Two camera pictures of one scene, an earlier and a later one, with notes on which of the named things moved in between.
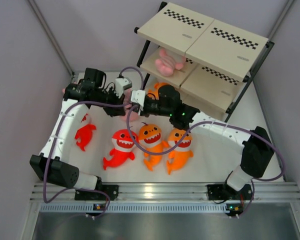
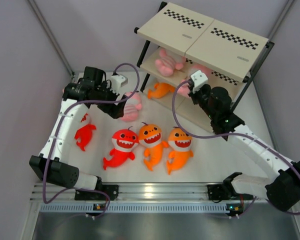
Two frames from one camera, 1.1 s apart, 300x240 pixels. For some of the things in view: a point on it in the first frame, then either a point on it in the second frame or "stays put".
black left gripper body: (110, 97) stays put
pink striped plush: (127, 101) → (184, 88)
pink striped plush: (133, 115) stays put
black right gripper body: (153, 108) → (201, 97)
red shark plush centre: (123, 146) stays put
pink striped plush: (166, 64) stays put
